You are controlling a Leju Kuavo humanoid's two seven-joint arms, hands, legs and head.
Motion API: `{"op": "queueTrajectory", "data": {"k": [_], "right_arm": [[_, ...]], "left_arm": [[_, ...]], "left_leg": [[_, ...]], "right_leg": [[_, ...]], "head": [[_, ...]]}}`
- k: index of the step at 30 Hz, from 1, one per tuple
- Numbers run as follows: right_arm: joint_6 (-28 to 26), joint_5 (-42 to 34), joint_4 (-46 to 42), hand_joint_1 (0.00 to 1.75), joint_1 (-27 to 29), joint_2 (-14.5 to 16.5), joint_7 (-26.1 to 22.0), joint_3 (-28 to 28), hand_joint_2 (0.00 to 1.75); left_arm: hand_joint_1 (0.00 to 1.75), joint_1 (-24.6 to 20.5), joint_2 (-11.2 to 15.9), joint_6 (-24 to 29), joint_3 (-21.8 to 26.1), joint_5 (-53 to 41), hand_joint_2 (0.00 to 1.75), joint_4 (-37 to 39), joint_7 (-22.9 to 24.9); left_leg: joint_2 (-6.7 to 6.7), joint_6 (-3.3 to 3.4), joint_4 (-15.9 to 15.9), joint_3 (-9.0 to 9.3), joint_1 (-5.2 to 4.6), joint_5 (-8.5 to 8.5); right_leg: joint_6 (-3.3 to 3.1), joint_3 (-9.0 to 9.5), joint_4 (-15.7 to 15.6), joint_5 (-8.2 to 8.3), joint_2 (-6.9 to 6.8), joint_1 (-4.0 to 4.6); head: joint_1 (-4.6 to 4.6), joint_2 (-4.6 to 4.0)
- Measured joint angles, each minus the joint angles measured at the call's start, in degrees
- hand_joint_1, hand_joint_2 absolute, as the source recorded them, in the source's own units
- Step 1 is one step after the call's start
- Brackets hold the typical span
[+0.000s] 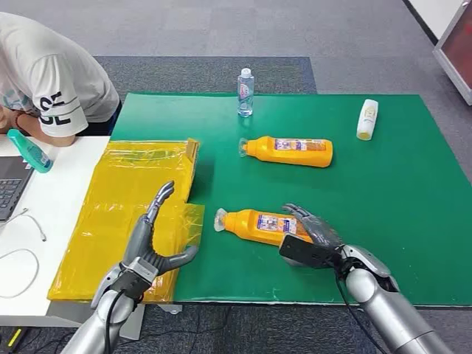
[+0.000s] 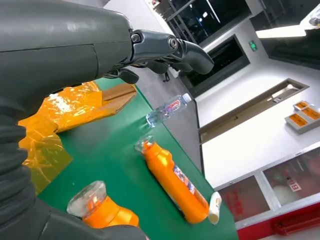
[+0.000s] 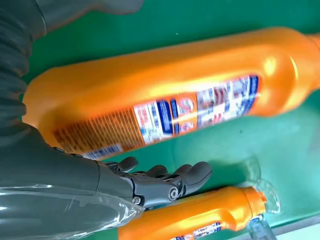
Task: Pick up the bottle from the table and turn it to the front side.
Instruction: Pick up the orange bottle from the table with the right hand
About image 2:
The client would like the orange bottle with clear cap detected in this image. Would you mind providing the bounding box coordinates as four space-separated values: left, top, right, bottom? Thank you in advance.
66 180 140 229
134 135 210 225

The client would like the clear plastic water bottle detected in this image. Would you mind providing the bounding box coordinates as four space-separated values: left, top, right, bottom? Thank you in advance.
146 93 192 129

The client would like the small white bottle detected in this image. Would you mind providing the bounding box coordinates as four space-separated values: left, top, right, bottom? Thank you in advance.
208 191 223 226

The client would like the yellow plastic bag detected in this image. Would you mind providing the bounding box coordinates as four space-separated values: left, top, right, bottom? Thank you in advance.
17 81 118 196

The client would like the brown cardboard strip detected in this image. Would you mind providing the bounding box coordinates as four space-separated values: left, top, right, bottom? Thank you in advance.
101 82 137 115

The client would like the green table mat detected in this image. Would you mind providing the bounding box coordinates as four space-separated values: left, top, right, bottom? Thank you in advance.
37 77 239 240

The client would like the dark glass partition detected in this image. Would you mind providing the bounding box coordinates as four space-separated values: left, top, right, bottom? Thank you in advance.
145 0 253 47

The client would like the white ceiling light panel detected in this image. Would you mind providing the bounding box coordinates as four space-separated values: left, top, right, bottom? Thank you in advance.
255 24 307 40

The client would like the grey box with orange labels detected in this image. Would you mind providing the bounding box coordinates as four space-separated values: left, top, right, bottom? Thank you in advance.
284 100 320 135

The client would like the white framed red cabinet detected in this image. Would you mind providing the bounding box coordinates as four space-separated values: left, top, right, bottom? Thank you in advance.
214 145 320 240

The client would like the dark window with black frame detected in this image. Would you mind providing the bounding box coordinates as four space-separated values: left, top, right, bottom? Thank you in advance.
179 34 251 99

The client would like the brown door frame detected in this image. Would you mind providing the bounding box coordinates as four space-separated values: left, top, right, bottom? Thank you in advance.
198 78 310 145

